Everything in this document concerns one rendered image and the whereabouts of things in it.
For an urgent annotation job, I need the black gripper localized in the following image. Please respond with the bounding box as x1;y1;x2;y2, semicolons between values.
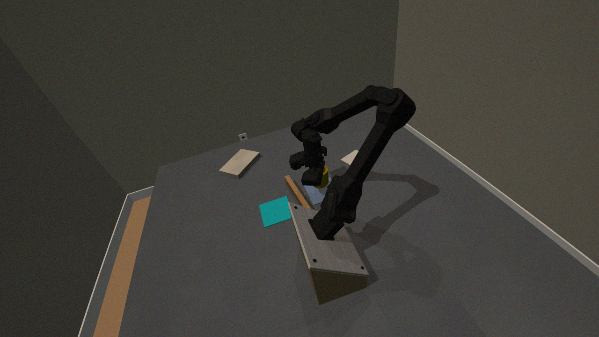
301;146;327;186

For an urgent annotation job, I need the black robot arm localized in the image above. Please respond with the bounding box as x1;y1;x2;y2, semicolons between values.
291;85;416;241

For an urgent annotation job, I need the beige flat square tile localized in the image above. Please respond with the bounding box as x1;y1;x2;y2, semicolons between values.
341;150;358;166

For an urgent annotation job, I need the brown wooden curved bar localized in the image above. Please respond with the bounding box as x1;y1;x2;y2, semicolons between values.
285;175;311;209

